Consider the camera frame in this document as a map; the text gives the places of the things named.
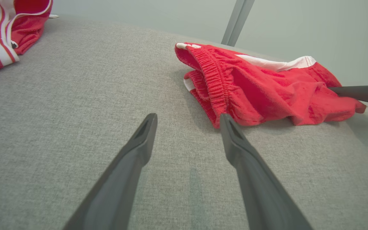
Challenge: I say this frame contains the red shorts with white trim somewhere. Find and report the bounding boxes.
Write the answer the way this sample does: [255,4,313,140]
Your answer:
[175,42,367,129]

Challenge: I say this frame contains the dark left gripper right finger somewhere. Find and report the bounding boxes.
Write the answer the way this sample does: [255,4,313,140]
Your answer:
[219,113,314,230]

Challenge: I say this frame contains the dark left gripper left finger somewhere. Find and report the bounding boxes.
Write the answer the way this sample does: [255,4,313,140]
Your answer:
[63,113,158,230]

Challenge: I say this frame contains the grey metal post with bracket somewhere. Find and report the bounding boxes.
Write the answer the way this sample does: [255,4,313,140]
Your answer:
[221,0,255,47]

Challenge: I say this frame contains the grey fabric sofa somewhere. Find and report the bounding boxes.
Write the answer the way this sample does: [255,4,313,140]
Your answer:
[0,14,368,230]

